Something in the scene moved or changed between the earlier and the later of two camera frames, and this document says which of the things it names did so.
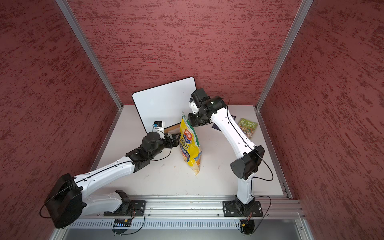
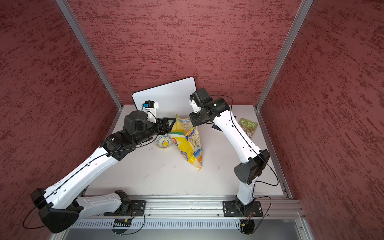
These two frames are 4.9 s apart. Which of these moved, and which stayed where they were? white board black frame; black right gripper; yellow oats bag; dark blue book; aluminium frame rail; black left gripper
Moved: yellow oats bag; black left gripper
Stayed: aluminium frame rail; dark blue book; white board black frame; black right gripper
